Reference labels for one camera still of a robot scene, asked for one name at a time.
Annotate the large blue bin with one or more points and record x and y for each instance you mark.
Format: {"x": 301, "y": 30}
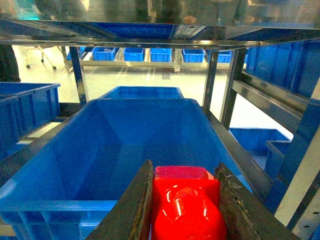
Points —
{"x": 73, "y": 182}

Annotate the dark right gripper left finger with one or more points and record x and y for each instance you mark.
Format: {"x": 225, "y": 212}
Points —
{"x": 130, "y": 218}

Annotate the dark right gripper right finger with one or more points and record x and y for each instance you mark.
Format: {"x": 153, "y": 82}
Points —
{"x": 245, "y": 216}

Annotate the steel shelf cart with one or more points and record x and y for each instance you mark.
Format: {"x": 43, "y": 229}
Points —
{"x": 275, "y": 69}

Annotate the red toy block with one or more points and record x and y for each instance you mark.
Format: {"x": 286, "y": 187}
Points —
{"x": 186, "y": 204}

